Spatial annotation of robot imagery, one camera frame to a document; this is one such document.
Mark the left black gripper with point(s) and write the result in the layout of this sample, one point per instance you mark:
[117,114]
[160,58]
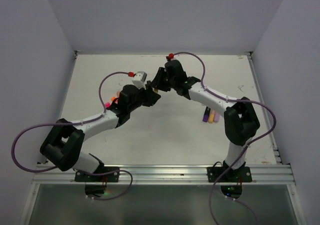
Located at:
[151,97]

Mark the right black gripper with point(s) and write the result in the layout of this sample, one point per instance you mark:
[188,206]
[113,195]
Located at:
[158,82]

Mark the neon pink highlighter cap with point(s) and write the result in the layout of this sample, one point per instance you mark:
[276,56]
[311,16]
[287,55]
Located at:
[108,104]

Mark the purple highlighter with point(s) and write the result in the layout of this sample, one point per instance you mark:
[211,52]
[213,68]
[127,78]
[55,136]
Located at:
[206,114]

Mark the pastel yellow highlighter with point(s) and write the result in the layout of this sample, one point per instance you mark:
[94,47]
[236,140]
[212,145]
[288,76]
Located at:
[211,117]

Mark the pastel pink highlighter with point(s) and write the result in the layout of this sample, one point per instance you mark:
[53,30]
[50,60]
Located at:
[216,117]

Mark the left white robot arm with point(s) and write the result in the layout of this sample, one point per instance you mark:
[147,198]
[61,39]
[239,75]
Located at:
[63,144]

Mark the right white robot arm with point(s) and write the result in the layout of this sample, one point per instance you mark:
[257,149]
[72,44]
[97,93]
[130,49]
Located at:
[240,119]

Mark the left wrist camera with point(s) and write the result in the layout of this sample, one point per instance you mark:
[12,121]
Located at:
[139,79]

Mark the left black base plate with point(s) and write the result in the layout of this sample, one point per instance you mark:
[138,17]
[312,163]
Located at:
[96,184]

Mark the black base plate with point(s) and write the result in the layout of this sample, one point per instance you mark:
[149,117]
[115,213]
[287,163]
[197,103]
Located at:
[234,176]
[96,184]

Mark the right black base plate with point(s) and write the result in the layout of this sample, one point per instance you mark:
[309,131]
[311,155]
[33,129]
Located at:
[234,176]

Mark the aluminium rail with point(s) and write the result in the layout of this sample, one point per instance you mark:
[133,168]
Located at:
[274,174]

